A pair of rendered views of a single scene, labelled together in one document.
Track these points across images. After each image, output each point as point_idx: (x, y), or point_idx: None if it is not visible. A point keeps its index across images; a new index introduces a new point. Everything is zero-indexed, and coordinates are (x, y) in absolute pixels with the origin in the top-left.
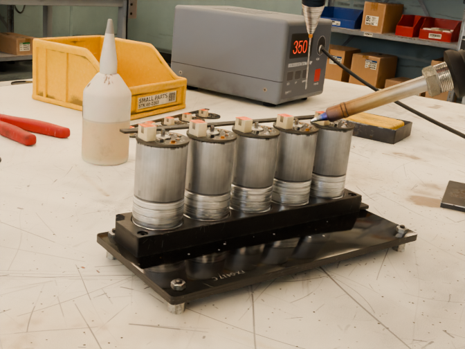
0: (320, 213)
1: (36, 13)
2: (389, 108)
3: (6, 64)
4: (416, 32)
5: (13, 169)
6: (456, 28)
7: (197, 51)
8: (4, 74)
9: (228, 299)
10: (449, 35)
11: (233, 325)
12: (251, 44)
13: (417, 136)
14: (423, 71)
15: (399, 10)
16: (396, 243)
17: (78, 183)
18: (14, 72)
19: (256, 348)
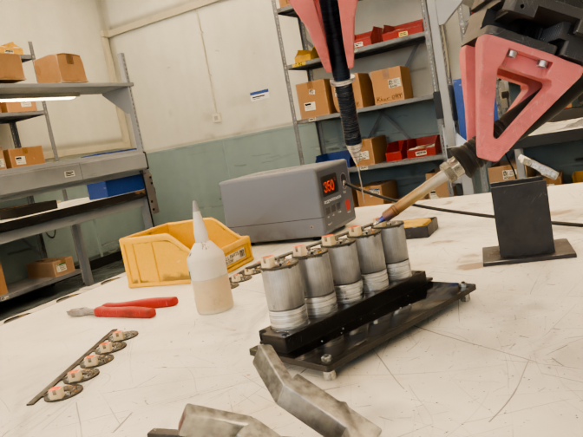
0: (400, 291)
1: (63, 235)
2: (413, 213)
3: (47, 288)
4: (404, 153)
5: (151, 335)
6: (436, 140)
7: (247, 213)
8: (48, 297)
9: (363, 361)
10: (433, 149)
11: (375, 374)
12: (290, 195)
13: (444, 226)
14: (441, 167)
15: (383, 140)
16: (463, 294)
17: (207, 329)
18: (56, 293)
19: (397, 381)
